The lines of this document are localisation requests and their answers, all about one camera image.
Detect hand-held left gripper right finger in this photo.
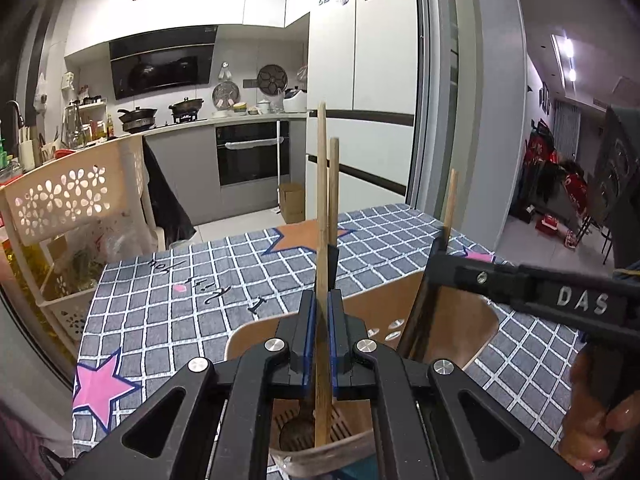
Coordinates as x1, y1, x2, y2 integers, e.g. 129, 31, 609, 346
328, 290, 585, 480

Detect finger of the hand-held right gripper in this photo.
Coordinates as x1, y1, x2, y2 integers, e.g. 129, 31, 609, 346
429, 237, 521, 307

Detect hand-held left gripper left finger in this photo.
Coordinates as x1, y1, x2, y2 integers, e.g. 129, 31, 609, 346
62, 290, 318, 480

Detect beige plastic utensil holder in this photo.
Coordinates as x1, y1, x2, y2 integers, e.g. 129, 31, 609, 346
224, 270, 501, 480

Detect person's right hand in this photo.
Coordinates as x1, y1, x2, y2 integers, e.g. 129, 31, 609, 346
557, 346, 640, 476

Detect pile of red clothes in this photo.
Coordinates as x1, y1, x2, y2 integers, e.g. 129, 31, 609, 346
515, 120, 608, 251

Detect grey checked star tablecloth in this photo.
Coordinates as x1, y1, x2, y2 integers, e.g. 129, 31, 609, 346
72, 204, 596, 480

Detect cardboard box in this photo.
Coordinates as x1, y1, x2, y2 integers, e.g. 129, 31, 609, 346
279, 182, 307, 223

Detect white mop pole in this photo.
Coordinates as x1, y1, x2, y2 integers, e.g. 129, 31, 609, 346
272, 120, 284, 213

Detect black built-in oven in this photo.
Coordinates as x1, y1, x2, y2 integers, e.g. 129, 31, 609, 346
215, 121, 291, 188

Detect white refrigerator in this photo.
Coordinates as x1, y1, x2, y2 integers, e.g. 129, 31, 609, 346
305, 0, 421, 211

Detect round hanging strainer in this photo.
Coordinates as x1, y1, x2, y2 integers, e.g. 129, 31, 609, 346
212, 82, 241, 111

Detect round hanging trivet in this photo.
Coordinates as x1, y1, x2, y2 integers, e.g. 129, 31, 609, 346
256, 63, 288, 96

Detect black lidded pot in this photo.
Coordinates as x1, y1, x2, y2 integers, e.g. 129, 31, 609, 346
168, 97, 205, 118

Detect black wok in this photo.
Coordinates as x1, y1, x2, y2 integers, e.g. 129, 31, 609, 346
118, 106, 158, 132

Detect beige flower-cutout storage rack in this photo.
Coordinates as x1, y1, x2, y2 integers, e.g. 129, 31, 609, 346
0, 135, 166, 356

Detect black range hood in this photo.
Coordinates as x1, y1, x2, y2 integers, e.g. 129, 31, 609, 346
108, 25, 219, 101

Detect white upper kitchen cabinets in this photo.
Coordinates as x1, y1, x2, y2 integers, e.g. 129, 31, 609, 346
65, 0, 311, 58

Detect kitchen faucet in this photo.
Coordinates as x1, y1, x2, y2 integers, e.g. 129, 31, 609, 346
5, 100, 26, 141

